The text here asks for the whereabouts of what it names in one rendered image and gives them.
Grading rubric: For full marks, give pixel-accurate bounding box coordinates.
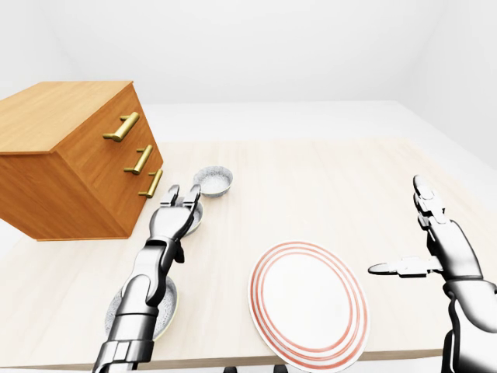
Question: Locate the patterned grey white bowl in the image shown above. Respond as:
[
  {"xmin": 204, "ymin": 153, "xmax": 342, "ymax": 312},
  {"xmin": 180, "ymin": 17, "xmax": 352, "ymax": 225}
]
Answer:
[
  {"xmin": 179, "ymin": 201, "xmax": 204, "ymax": 239},
  {"xmin": 193, "ymin": 166, "xmax": 235, "ymax": 198},
  {"xmin": 104, "ymin": 277, "xmax": 180, "ymax": 343}
]

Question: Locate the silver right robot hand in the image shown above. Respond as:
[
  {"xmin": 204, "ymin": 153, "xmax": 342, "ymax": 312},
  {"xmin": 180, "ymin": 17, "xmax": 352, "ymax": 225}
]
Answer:
[{"xmin": 367, "ymin": 174, "xmax": 485, "ymax": 283}]

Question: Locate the short brass drawer handle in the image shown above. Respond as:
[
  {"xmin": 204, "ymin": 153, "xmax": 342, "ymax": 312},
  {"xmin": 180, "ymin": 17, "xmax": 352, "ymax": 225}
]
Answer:
[{"xmin": 137, "ymin": 169, "xmax": 164, "ymax": 200}]

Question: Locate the long brass drawer handle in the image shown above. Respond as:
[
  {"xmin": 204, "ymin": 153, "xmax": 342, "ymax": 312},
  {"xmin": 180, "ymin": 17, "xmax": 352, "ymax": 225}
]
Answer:
[{"xmin": 102, "ymin": 111, "xmax": 141, "ymax": 143}]

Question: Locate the small wooden drawer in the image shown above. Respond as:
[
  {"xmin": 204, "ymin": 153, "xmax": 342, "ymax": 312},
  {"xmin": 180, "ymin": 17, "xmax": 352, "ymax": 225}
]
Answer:
[{"xmin": 111, "ymin": 144, "xmax": 165, "ymax": 239}]

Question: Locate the medium brass drawer handle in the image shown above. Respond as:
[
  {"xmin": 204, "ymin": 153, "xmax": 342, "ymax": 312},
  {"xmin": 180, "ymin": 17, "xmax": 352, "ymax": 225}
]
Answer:
[{"xmin": 123, "ymin": 144, "xmax": 154, "ymax": 176}]

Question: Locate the white plate with red rings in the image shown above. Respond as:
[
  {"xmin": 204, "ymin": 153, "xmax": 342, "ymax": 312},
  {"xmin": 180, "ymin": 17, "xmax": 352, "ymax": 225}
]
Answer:
[{"xmin": 248, "ymin": 241, "xmax": 370, "ymax": 371}]

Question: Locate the medium wooden drawer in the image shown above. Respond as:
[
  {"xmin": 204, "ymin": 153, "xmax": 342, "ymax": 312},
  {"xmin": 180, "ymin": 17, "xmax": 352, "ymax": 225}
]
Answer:
[{"xmin": 86, "ymin": 123, "xmax": 159, "ymax": 219}]

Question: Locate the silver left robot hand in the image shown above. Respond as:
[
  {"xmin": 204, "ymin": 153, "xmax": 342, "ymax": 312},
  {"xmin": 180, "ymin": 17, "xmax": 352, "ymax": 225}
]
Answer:
[{"xmin": 148, "ymin": 184, "xmax": 203, "ymax": 266}]

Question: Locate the wooden cabinet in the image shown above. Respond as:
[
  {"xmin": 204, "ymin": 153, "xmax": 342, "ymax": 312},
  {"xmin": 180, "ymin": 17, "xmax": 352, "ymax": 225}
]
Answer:
[{"xmin": 0, "ymin": 80, "xmax": 165, "ymax": 242}]

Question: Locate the large wooden drawer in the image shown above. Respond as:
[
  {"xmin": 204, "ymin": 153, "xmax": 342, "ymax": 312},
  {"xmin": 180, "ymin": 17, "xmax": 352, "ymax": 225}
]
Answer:
[{"xmin": 52, "ymin": 82, "xmax": 151, "ymax": 192}]

